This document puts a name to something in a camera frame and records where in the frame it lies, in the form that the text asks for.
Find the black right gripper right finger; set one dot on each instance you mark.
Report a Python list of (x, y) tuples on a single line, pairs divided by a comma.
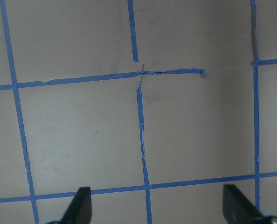
[(238, 209)]

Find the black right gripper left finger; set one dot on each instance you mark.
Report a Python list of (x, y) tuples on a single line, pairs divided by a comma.
[(80, 209)]

